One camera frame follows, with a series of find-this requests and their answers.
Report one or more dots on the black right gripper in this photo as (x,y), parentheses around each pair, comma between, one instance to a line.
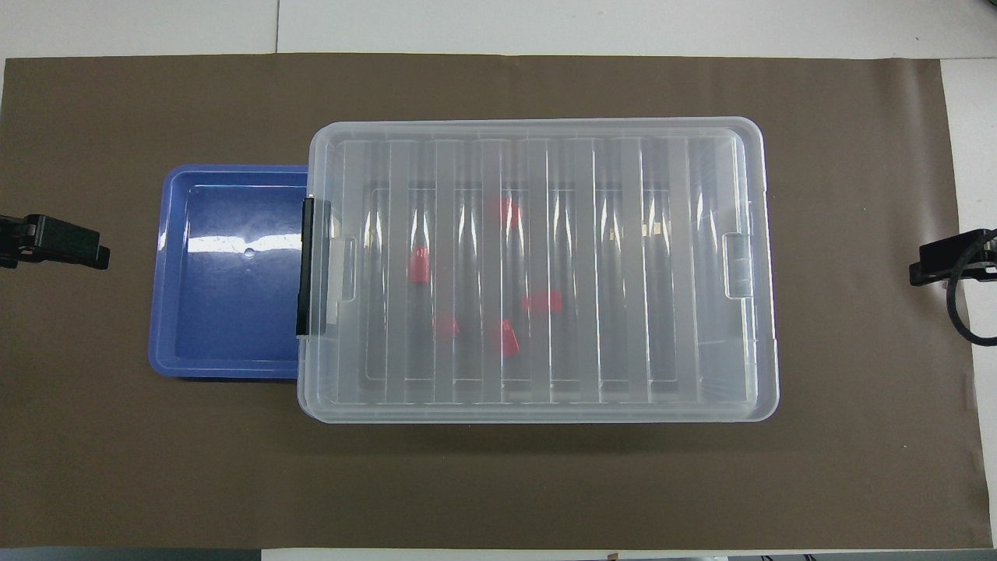
(988,257)

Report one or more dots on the brown paper table mat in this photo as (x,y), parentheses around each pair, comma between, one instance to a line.
(467,483)

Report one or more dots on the clear plastic storage box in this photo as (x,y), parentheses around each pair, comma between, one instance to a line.
(343,362)

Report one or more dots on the red block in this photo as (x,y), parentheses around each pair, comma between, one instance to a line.
(506,212)
(543,301)
(445,326)
(506,337)
(419,265)

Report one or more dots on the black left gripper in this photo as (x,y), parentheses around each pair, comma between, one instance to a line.
(14,238)

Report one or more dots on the blue plastic tray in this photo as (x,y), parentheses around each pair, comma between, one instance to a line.
(226,312)

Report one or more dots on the clear ribbed box lid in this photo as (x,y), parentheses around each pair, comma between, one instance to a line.
(623,156)

